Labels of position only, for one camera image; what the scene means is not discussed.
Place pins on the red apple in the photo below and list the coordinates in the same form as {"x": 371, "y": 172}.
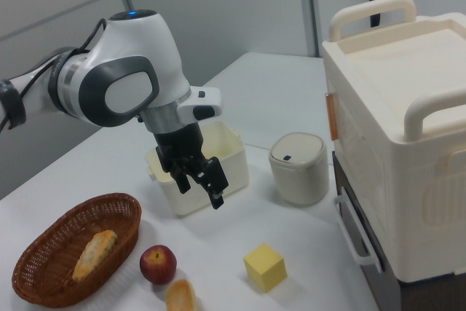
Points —
{"x": 158, "y": 263}

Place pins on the grey partition post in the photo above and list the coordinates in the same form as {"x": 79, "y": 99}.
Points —
{"x": 312, "y": 8}

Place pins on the brown wicker basket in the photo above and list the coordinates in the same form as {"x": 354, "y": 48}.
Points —
{"x": 47, "y": 245}

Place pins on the golden bread roll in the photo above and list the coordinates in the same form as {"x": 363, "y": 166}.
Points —
{"x": 181, "y": 296}

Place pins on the flat toasted bread slice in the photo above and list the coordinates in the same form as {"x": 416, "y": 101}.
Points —
{"x": 94, "y": 252}

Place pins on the cream open plastic box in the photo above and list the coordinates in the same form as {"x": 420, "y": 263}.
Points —
{"x": 225, "y": 165}

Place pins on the yellow cube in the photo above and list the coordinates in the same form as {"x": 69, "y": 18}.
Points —
{"x": 264, "y": 269}

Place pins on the small cream lidded bin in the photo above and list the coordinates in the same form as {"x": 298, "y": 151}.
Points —
{"x": 298, "y": 180}

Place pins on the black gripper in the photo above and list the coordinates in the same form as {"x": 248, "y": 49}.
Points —
{"x": 178, "y": 145}

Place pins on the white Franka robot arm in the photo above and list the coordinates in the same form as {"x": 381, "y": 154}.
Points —
{"x": 138, "y": 45}

